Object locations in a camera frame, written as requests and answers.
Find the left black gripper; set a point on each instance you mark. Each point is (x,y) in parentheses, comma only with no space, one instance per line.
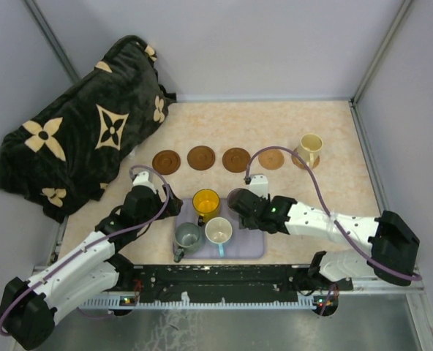
(174,208)

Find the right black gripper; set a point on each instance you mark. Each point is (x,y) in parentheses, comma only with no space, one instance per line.
(245,223)

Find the purple transparent mug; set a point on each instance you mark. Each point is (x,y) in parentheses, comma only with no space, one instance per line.
(229,198)

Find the white mug blue handle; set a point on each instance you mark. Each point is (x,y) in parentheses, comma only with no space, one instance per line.
(219,231)

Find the dark brown wooden coaster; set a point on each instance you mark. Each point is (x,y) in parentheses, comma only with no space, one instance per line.
(166,162)

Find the light woven rattan coaster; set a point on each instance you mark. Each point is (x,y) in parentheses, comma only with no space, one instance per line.
(271,159)

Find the cream yellow ceramic mug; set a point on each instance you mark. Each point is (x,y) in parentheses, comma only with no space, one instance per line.
(309,149)

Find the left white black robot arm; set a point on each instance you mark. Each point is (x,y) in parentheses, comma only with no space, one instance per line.
(30,309)

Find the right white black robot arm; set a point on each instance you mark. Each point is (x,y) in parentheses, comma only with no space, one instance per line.
(383,246)

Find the lavender plastic tray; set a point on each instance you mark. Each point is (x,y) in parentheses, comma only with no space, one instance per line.
(244,244)

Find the yellow transparent mug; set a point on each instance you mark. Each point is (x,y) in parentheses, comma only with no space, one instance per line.
(206,203)

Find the grey ceramic mug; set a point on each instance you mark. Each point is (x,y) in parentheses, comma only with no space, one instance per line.
(188,239)

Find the black floral plush blanket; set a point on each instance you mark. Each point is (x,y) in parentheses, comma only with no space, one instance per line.
(70,152)

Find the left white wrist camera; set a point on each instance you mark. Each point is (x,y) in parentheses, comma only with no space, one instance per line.
(143,178)

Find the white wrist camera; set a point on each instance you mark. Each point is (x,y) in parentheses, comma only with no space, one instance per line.
(258,184)
(143,178)

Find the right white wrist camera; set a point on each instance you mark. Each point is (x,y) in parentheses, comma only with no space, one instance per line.
(258,184)

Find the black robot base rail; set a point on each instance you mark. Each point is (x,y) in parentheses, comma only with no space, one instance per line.
(216,283)

